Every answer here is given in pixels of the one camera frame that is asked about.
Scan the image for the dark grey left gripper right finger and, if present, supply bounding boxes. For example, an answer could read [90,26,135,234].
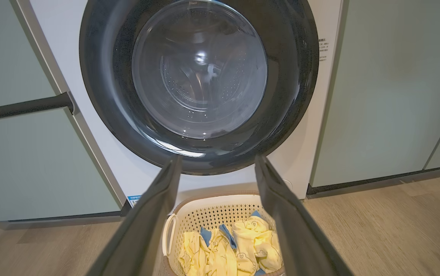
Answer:
[255,155,354,276]

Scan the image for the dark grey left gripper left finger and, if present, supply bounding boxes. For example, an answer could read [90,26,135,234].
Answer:
[86,156,183,276]

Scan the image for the yellow clothes with blue trim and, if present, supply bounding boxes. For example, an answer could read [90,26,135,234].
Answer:
[178,210,283,276]

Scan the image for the round black glass washer door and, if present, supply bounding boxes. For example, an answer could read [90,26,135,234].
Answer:
[79,0,320,176]

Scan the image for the cream perforated laundry basket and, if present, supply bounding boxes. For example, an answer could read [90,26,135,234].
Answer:
[162,191,286,276]

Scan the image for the white washing machine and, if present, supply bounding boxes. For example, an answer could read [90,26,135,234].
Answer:
[11,0,345,215]

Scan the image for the steel washer drum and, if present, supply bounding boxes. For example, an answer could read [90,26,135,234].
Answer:
[160,34,245,113]

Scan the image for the printed text notice on washer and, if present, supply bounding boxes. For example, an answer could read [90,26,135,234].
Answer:
[317,38,329,62]

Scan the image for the pale green cabinet with handle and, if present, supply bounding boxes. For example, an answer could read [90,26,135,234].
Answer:
[0,0,128,228]

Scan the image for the black cabinet handle bar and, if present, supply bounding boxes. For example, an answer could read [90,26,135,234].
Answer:
[0,92,74,123]

